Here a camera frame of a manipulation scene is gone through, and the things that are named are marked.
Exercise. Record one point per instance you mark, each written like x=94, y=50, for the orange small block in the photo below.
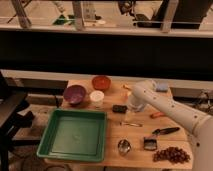
x=157, y=115

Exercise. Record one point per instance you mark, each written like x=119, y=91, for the purple bowl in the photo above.
x=74, y=94

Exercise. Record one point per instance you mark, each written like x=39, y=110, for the white lidded cup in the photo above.
x=96, y=98

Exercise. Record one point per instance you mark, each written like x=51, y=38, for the black side table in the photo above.
x=11, y=102

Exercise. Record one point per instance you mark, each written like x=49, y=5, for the orange fruit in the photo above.
x=126, y=95

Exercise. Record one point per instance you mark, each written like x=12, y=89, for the blue sponge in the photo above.
x=162, y=87

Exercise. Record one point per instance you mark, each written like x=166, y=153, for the small metal cup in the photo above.
x=124, y=147

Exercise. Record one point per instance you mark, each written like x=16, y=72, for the black rectangular eraser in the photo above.
x=119, y=109

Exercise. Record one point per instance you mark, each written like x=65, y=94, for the red bowl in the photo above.
x=101, y=82

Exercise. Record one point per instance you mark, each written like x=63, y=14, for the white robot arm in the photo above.
x=196, y=122

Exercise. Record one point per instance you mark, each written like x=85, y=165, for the pile of brown nuts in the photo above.
x=172, y=154

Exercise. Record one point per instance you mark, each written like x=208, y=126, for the wooden spoon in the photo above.
x=126, y=87

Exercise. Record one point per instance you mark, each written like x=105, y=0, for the black handled brush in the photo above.
x=150, y=143

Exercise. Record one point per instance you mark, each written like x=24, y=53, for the green plastic tray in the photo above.
x=76, y=135

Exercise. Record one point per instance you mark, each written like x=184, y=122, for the metal fork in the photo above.
x=130, y=124

